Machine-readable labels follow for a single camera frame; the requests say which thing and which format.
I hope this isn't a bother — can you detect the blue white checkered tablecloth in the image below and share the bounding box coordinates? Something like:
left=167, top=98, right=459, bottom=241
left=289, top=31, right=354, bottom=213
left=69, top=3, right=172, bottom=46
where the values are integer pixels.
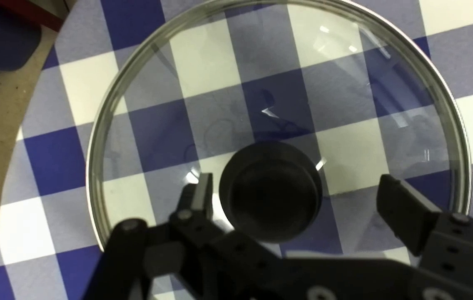
left=0, top=0, right=473, bottom=300

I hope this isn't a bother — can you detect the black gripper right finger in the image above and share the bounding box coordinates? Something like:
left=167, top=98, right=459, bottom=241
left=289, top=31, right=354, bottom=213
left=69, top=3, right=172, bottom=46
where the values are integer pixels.
left=376, top=174, right=444, bottom=256

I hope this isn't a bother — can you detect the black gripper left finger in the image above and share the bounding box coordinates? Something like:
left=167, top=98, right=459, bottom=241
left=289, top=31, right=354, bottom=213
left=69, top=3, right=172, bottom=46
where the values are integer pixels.
left=169, top=173, right=212, bottom=231

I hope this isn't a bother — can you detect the glass lid with black knob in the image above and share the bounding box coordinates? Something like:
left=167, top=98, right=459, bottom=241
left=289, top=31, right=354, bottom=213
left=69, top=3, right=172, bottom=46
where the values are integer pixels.
left=86, top=0, right=471, bottom=258

